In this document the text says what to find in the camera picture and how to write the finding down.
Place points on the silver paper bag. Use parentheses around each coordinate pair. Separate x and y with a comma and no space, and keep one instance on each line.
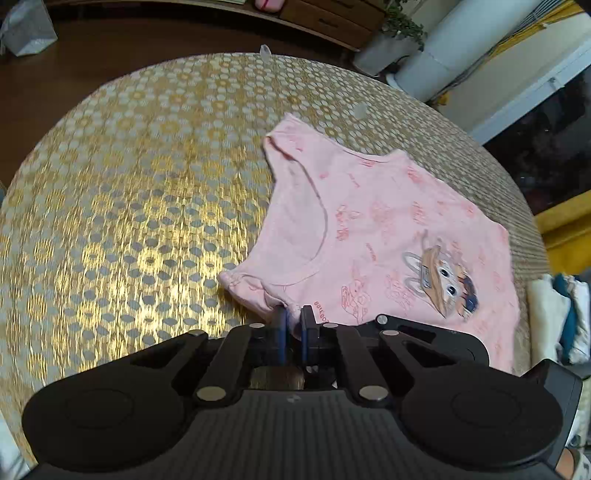
(27,27)

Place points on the gold lace tablecloth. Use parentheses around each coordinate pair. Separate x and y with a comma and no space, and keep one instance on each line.
(138,184)

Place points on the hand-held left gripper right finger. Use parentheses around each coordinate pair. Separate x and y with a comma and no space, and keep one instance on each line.
(305,332)

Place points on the potted green plant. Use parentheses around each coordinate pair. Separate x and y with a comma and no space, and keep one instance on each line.
(378,50)

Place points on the stack of folded clothes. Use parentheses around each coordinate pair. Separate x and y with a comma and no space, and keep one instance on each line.
(549,314)

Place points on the clear tablecloth clip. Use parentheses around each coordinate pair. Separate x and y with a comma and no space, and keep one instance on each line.
(361,110)
(266,53)

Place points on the pink printed shirt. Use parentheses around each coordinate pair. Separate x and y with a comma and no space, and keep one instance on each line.
(369,221)

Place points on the pink box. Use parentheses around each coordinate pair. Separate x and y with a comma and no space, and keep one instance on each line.
(270,4)

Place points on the wooden TV cabinet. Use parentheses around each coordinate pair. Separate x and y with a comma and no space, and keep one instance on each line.
(323,18)

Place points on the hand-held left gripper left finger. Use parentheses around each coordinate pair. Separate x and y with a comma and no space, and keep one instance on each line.
(281,332)

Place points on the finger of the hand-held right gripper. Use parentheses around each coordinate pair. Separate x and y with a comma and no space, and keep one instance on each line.
(452,348)

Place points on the white cylinder tower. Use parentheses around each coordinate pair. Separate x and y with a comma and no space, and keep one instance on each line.
(452,46)

